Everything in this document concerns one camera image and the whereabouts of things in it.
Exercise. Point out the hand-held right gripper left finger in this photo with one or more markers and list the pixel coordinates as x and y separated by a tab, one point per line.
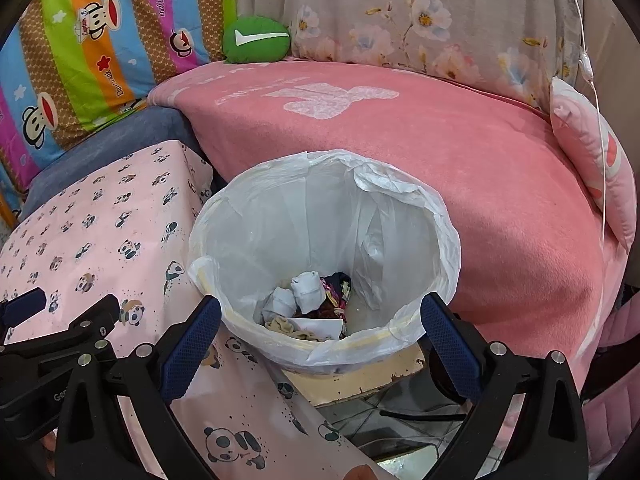
192	345

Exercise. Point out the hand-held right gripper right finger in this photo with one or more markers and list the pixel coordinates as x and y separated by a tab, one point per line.
447	345

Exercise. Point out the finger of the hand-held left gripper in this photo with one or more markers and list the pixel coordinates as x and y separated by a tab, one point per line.
85	327
22	306

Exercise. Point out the beige stocking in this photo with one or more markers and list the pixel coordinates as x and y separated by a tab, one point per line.
285	327

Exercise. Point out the colourful patterned headband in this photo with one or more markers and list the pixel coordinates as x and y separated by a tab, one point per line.
335	295

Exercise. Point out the white tissue cloth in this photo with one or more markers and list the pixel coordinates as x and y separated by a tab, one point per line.
322	327

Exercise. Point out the white lined trash bin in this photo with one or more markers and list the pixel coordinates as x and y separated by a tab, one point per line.
300	210

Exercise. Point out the pink panda print sheet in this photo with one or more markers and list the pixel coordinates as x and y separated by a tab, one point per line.
100	220

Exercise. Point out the pink blanket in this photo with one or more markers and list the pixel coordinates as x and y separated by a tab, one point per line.
500	185

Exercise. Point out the pink quilted cloth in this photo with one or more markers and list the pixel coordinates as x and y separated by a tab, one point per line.
620	350

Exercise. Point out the blue cushion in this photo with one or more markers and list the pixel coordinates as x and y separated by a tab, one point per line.
160	125

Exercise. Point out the pink pillow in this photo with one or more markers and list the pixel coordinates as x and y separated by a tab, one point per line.
585	145

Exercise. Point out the striped monkey print pillow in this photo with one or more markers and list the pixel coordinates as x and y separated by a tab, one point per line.
100	35

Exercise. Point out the green cushion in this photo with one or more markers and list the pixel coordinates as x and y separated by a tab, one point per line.
250	47

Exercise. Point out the grey floral cloth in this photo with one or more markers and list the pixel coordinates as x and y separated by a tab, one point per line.
425	10

